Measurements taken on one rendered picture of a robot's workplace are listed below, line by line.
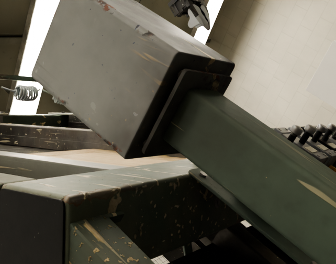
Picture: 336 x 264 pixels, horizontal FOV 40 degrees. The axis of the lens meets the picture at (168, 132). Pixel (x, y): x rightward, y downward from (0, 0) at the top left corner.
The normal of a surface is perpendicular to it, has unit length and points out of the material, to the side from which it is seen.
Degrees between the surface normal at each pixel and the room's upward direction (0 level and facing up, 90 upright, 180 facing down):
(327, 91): 90
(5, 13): 180
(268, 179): 90
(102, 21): 90
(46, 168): 90
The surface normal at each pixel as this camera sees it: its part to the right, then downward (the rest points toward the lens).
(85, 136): -0.57, 0.03
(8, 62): 0.70, 0.55
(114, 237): 0.44, -0.84
